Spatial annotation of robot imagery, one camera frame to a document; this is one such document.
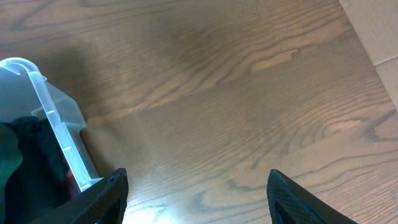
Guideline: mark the red black plaid shirt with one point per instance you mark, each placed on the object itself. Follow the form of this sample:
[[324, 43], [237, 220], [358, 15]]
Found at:
[[71, 183]]

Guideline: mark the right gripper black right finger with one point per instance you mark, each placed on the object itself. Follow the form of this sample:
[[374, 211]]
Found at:
[[289, 203]]

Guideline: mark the black hooded garment large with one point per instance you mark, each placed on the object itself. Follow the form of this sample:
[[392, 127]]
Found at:
[[38, 184]]

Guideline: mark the clear plastic storage bin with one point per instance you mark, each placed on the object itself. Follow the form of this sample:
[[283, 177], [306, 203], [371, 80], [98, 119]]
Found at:
[[26, 92]]

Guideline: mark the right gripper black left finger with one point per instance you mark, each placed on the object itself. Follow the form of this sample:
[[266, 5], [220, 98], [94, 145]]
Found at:
[[103, 203]]

